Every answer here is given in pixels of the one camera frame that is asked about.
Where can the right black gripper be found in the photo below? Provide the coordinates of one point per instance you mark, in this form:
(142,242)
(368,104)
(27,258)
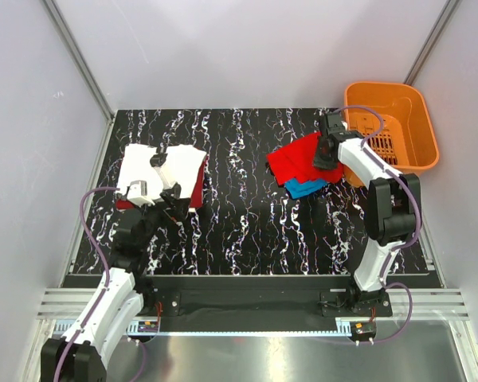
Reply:
(327,160)

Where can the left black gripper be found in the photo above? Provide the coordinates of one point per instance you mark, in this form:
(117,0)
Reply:
(159,199)

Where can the white t shirt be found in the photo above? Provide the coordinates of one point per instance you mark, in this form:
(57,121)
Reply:
(156,157)

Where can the bright red t shirt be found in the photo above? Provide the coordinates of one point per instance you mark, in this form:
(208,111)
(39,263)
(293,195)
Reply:
(295,161)

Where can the orange plastic basket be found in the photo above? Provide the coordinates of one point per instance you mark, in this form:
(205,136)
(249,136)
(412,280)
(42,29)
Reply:
(407,140)

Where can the blue t shirt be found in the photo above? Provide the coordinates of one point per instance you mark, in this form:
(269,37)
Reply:
(297,190)

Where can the dark red t shirt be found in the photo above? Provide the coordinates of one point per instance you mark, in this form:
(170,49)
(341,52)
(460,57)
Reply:
(197,191)

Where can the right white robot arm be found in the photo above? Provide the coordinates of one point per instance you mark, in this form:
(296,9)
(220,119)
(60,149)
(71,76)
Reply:
(392,218)

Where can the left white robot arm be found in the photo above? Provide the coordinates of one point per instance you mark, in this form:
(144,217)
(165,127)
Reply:
(83,351)

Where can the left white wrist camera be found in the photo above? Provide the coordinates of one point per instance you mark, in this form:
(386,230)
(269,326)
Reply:
(140,193)

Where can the grey slotted cable duct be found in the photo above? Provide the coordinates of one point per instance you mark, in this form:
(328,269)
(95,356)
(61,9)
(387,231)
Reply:
(326,327)

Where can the left aluminium frame post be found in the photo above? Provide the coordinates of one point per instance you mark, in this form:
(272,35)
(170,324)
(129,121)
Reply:
(62,27)

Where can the aluminium frame post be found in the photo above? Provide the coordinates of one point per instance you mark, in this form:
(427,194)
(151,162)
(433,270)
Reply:
(443,19)
(62,27)

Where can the right aluminium frame post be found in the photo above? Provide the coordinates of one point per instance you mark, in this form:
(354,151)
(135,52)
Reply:
(443,19)

